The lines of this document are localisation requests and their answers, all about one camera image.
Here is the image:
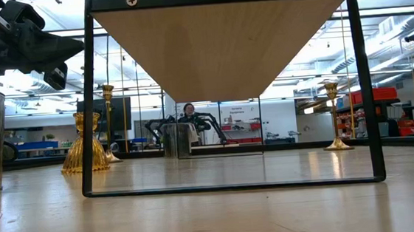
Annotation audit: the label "black aluminium table frame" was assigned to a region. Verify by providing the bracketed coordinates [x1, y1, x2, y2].
[2, 128, 414, 182]

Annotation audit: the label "red crate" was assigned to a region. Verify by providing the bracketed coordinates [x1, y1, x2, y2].
[398, 118, 414, 138]

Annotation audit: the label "red parts bins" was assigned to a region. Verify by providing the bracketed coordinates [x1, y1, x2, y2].
[221, 121, 263, 145]

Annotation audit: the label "wooden shelf riser black frame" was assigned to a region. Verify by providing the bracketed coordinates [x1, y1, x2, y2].
[67, 0, 387, 206]

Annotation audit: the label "black wall monitor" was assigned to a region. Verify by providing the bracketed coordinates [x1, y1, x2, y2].
[75, 96, 134, 135]

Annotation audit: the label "brass candlestick holder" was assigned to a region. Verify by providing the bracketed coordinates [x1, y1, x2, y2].
[100, 83, 123, 165]
[318, 81, 356, 153]

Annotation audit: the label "person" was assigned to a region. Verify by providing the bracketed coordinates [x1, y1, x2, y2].
[176, 101, 214, 149]

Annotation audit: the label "amber ribbed glass candle holder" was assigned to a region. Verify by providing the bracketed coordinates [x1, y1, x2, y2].
[58, 109, 111, 175]

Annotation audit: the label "black storage rack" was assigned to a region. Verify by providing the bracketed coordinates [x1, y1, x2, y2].
[330, 96, 404, 143]

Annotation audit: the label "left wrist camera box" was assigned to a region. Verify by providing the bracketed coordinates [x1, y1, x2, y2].
[0, 0, 46, 34]

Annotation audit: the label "blue bench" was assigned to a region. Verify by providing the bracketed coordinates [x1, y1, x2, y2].
[15, 140, 59, 152]

